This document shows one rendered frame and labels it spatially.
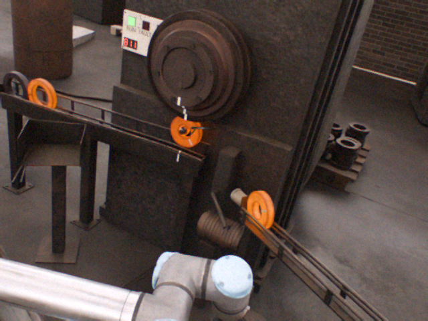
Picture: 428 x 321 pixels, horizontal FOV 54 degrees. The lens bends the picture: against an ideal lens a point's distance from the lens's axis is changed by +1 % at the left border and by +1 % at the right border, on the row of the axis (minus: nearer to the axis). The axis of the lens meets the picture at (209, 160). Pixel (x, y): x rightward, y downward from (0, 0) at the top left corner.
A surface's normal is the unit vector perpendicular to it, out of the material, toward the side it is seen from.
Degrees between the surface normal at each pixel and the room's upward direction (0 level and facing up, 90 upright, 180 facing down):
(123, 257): 0
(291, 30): 90
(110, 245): 0
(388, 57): 90
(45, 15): 90
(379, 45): 90
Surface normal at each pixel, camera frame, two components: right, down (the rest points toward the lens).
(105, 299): 0.10, -0.66
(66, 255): 0.18, -0.86
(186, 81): -0.44, 0.36
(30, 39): -0.07, 0.48
